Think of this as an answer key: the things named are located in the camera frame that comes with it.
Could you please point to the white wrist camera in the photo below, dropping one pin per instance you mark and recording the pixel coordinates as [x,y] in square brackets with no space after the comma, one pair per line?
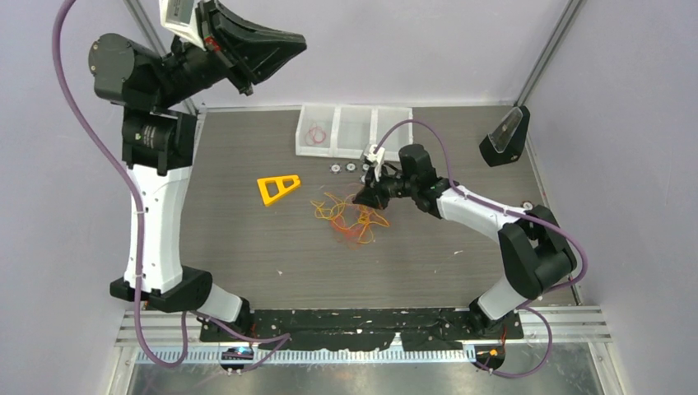
[374,154]
[180,18]

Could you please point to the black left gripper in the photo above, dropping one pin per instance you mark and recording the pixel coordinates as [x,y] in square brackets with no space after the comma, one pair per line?
[248,53]

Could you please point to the left clear plastic bin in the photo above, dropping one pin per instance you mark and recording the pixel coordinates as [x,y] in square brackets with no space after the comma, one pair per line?
[313,130]

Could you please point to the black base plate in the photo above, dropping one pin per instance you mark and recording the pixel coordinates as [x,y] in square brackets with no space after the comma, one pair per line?
[422,329]

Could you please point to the right clear plastic bin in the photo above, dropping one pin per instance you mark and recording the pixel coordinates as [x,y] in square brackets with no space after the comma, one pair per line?
[387,117]

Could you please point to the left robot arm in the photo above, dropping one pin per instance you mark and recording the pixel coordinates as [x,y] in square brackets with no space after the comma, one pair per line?
[157,155]

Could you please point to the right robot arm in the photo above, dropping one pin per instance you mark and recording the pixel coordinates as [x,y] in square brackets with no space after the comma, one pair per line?
[535,257]

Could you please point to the white slotted cable duct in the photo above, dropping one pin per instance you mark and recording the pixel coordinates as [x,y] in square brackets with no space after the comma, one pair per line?
[393,354]

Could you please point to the clear plastic bin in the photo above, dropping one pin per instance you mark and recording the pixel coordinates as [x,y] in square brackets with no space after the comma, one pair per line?
[313,130]
[351,131]
[387,117]

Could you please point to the middle clear plastic bin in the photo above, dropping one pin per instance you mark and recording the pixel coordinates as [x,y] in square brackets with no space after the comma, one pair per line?
[351,131]

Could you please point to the yellow triangular plastic part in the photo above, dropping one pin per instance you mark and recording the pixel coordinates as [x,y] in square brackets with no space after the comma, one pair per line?
[272,189]

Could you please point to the black wedge stand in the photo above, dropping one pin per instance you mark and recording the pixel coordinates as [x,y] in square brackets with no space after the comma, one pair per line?
[506,143]

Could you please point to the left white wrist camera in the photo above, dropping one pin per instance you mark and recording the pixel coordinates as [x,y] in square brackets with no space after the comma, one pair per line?
[180,18]

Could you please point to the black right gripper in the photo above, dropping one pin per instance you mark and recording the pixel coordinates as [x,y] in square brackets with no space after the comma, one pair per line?
[373,192]

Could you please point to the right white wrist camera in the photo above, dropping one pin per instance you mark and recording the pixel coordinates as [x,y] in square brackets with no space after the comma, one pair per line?
[374,154]

